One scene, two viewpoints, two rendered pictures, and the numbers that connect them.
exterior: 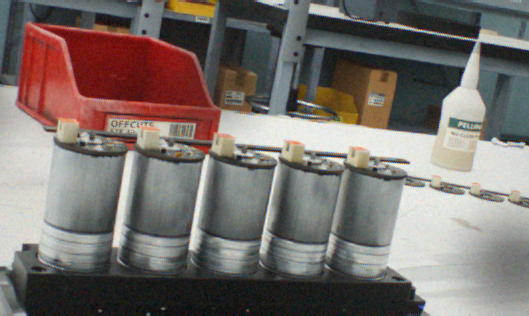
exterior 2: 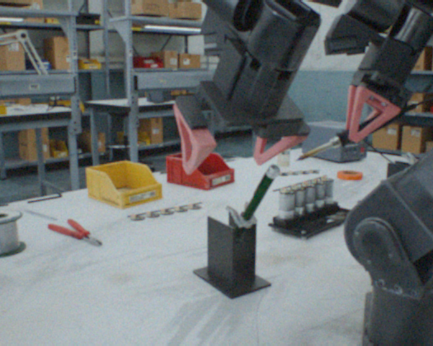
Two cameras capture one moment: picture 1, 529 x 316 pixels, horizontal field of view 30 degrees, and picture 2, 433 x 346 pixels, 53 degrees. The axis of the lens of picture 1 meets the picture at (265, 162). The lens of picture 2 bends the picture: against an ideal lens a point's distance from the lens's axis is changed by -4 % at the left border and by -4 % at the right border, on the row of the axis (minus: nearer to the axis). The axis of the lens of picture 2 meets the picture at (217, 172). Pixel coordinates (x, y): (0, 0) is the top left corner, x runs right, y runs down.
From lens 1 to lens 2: 0.48 m
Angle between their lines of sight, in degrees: 17
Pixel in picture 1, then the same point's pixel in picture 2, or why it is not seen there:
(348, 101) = (143, 134)
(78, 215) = (290, 207)
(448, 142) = (283, 159)
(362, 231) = (329, 194)
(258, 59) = (100, 125)
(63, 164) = (286, 198)
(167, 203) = (302, 199)
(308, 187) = (321, 188)
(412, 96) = (167, 125)
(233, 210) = (311, 197)
